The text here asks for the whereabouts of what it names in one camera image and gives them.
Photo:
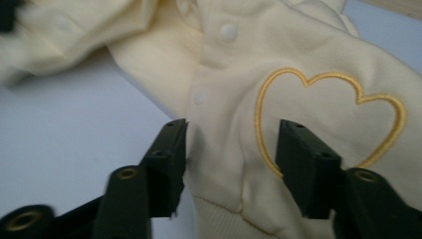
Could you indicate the cream baby garment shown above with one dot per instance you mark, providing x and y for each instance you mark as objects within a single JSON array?
[{"x": 258, "y": 99}]

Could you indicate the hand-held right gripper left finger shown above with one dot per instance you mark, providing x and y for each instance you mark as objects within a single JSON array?
[{"x": 167, "y": 166}]

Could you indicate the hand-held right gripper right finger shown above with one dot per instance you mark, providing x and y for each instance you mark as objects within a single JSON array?
[{"x": 307, "y": 169}]

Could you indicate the light wooden table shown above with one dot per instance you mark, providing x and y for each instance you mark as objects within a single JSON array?
[{"x": 394, "y": 7}]

